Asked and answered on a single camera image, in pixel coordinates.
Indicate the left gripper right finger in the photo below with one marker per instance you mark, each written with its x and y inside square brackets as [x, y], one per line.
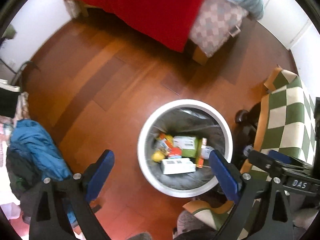
[274, 220]

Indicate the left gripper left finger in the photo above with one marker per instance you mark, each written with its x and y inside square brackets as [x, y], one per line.
[49, 219]

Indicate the white carton box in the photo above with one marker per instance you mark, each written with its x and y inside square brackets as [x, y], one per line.
[177, 166]

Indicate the green cardboard box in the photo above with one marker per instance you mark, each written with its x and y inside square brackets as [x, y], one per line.
[187, 144]

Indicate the yellow snack wrapper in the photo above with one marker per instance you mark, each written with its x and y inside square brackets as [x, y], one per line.
[158, 156]

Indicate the blue white milk carton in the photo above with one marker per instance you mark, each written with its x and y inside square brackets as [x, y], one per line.
[203, 152]

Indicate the orange fries snack bag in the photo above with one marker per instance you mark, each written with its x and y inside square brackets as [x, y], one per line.
[164, 143]

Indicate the white round trash bin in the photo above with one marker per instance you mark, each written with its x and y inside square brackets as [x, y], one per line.
[183, 118]

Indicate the green white checkered tablecloth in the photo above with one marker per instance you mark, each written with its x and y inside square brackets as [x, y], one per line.
[287, 122]

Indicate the blue jacket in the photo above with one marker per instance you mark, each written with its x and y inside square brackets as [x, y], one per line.
[31, 143]

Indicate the white door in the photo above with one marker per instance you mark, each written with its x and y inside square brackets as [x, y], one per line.
[288, 23]

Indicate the checkered pink grey mattress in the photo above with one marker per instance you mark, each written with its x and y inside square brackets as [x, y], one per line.
[216, 22]

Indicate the red bed sheet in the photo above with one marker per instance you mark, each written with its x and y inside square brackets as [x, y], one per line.
[166, 21]

